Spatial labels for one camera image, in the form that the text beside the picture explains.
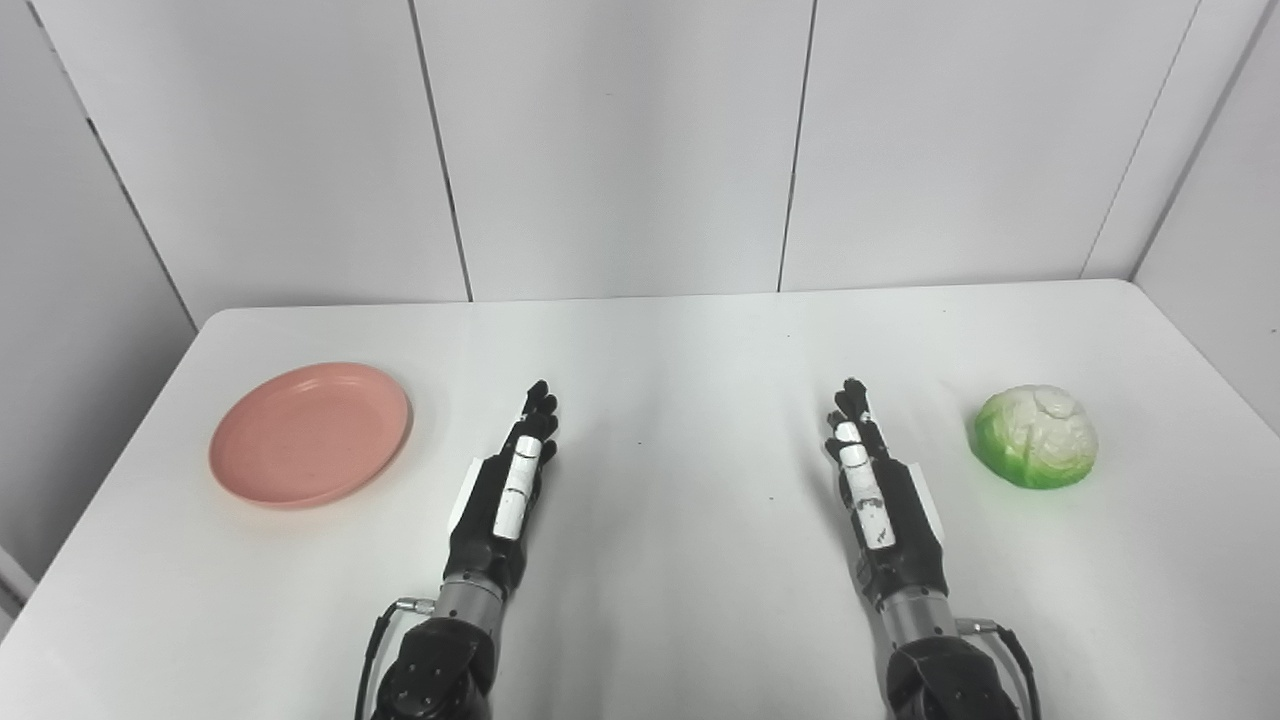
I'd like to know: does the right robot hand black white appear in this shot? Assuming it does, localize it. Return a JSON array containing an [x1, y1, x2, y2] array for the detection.
[[825, 377, 949, 611]]

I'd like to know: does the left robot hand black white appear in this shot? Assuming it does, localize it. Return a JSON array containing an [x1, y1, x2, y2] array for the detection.
[[445, 379, 560, 602]]

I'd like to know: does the green white cabbage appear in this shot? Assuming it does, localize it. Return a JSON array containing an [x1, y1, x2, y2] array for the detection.
[[973, 385, 1099, 490]]

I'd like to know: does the pink plate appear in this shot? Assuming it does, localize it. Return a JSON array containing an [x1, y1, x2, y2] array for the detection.
[[208, 362, 413, 510]]

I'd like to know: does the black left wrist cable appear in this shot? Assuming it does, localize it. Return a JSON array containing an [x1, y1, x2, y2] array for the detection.
[[354, 597, 438, 720]]

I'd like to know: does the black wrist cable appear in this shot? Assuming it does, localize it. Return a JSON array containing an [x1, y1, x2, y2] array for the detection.
[[354, 597, 438, 720], [956, 618, 1043, 720]]

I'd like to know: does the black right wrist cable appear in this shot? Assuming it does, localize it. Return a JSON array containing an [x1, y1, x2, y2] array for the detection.
[[956, 618, 1043, 720]]

